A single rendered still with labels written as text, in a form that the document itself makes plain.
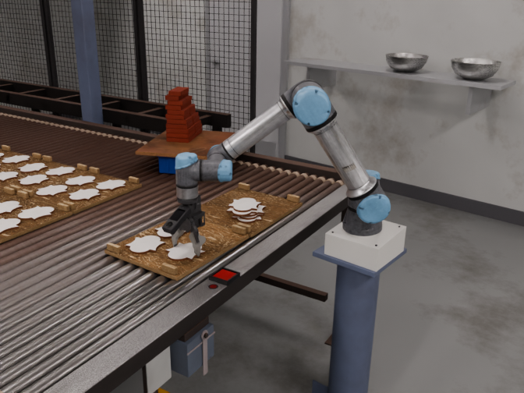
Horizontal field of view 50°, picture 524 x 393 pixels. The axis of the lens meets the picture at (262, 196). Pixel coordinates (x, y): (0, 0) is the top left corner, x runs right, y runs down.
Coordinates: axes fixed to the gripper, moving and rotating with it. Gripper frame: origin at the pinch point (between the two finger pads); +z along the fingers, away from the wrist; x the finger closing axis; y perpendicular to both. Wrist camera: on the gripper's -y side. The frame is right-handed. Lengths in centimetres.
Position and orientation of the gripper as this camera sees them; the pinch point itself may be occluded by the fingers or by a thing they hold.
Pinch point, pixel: (185, 251)
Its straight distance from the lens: 201.4
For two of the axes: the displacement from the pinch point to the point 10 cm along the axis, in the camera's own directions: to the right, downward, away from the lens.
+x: -8.3, -2.1, 5.1
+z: -0.2, 9.4, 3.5
